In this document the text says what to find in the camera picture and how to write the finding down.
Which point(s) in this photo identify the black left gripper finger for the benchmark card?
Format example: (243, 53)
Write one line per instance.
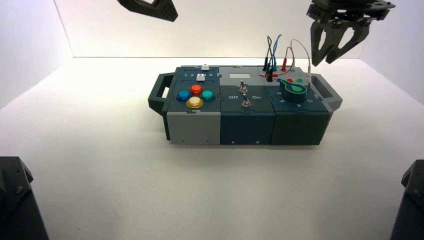
(165, 11)

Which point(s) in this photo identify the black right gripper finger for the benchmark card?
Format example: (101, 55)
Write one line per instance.
(359, 36)
(316, 49)

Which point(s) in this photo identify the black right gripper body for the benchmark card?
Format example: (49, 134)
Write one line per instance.
(348, 11)

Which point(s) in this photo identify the blue dome push button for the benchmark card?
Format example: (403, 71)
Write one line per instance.
(182, 95)

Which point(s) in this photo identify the small grey display screen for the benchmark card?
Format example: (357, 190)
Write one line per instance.
(239, 76)

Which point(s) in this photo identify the yellow dome push button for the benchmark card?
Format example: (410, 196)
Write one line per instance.
(194, 102)

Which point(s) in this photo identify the dark teal grey control box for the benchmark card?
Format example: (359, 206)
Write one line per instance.
(245, 126)

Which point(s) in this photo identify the white slider knob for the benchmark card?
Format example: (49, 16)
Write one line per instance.
(205, 67)
(200, 78)

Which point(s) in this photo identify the metal toggle switch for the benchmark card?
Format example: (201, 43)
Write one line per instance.
(242, 87)
(245, 102)

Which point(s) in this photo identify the teal dome push button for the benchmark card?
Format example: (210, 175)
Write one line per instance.
(208, 95)

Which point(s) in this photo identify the green rotary dial knob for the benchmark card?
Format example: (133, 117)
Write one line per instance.
(294, 92)

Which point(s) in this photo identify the red dome push button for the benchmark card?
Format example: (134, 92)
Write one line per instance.
(196, 89)

